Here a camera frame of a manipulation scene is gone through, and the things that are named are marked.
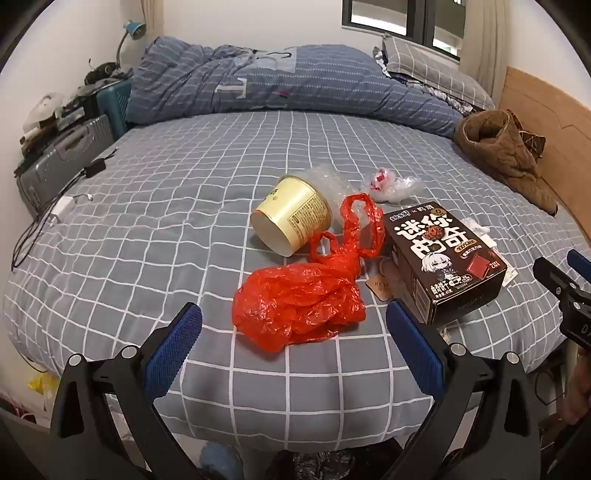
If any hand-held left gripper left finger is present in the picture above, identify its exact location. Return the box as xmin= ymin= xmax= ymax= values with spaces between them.
xmin=48 ymin=302 xmax=204 ymax=480

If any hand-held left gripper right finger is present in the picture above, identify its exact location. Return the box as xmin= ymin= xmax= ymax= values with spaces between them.
xmin=385 ymin=299 xmax=541 ymax=480

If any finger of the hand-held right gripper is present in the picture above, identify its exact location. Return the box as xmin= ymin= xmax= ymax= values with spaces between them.
xmin=532 ymin=257 xmax=581 ymax=303
xmin=567 ymin=249 xmax=591 ymax=278

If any brown snack box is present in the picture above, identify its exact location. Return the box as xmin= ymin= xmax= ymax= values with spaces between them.
xmin=382 ymin=202 xmax=509 ymax=326

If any white tissue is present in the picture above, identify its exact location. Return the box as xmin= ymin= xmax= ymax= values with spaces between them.
xmin=459 ymin=217 xmax=497 ymax=245

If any red plastic bag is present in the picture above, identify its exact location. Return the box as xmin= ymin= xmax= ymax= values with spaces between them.
xmin=232 ymin=194 xmax=386 ymax=354

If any clear bag with red print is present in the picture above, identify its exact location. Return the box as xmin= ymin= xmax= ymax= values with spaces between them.
xmin=360 ymin=166 xmax=426 ymax=204

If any yellow paper noodle cup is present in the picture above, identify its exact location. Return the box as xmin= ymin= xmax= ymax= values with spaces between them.
xmin=250 ymin=174 xmax=333 ymax=258

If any brown paper tag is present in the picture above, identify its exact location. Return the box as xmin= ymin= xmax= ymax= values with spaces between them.
xmin=366 ymin=258 xmax=398 ymax=301

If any grey checked bed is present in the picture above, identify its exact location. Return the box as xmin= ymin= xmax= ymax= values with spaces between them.
xmin=2 ymin=111 xmax=591 ymax=439

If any brown fleece jacket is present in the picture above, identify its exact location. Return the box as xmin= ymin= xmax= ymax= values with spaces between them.
xmin=452 ymin=109 xmax=559 ymax=215

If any yellow plastic bag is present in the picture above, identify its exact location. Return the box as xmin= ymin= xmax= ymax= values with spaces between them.
xmin=28 ymin=369 xmax=61 ymax=407

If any wooden headboard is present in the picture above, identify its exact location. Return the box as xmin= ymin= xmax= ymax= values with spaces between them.
xmin=496 ymin=66 xmax=591 ymax=241

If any white charger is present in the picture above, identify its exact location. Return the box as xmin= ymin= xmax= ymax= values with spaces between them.
xmin=50 ymin=196 xmax=77 ymax=222

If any grey suitcase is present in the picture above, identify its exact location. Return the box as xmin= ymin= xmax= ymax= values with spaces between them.
xmin=16 ymin=115 xmax=114 ymax=217

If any grey checked pillow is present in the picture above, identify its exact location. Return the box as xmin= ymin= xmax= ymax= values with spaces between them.
xmin=376 ymin=34 xmax=495 ymax=112

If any beige curtain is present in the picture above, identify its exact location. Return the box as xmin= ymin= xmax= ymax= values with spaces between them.
xmin=459 ymin=0 xmax=513 ymax=75

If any white round object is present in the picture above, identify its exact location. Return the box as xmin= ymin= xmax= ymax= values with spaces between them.
xmin=25 ymin=92 xmax=63 ymax=134

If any blue striped duvet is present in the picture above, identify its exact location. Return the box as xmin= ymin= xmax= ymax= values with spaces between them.
xmin=126 ymin=37 xmax=476 ymax=139

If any dark framed window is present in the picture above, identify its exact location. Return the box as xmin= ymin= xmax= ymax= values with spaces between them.
xmin=341 ymin=0 xmax=467 ymax=58

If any blue desk lamp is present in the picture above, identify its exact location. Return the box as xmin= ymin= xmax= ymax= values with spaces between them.
xmin=115 ymin=21 xmax=146 ymax=70

